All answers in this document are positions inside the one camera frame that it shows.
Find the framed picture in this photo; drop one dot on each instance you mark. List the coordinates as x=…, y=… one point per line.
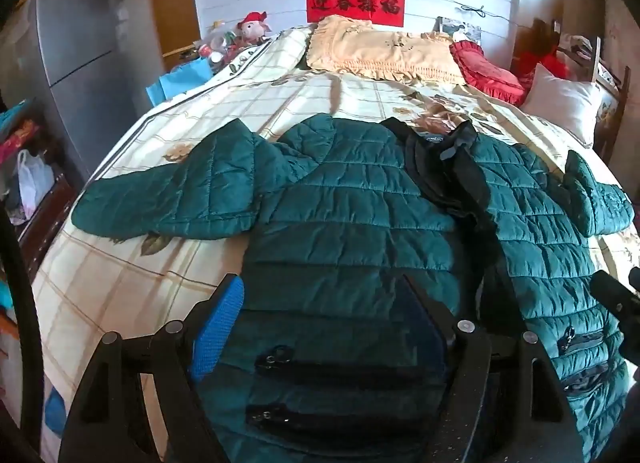
x=457, y=28

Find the bed with floral sheet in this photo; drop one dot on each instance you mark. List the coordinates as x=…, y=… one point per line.
x=150, y=268

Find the blue paper bag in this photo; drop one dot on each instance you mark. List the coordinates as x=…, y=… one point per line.
x=180, y=80

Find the red clothes on chair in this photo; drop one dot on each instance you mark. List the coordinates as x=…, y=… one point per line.
x=542, y=60

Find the white satin pillow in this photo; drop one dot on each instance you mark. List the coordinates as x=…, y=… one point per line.
x=562, y=103

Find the wooden chair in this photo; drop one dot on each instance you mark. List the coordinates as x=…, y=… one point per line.
x=612, y=113

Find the green quilted puffer jacket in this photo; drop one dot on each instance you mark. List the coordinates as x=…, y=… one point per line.
x=350, y=223

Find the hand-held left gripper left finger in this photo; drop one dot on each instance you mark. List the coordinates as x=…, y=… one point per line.
x=220, y=328

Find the grey refrigerator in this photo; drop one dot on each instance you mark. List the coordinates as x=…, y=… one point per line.
x=80, y=43

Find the red wall banner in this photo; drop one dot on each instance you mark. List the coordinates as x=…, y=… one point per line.
x=355, y=3

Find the beige frilled pillow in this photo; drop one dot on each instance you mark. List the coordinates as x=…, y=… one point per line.
x=380, y=50

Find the red frilled pillow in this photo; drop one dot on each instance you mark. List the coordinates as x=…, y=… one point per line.
x=487, y=73

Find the plush toy with red hat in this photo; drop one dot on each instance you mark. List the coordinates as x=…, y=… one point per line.
x=254, y=27

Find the white plastic bag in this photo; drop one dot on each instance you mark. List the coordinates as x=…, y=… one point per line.
x=34, y=183

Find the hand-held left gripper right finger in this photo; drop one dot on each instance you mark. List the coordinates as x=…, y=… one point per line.
x=425, y=328

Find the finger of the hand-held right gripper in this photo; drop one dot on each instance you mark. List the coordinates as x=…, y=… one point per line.
x=612, y=295

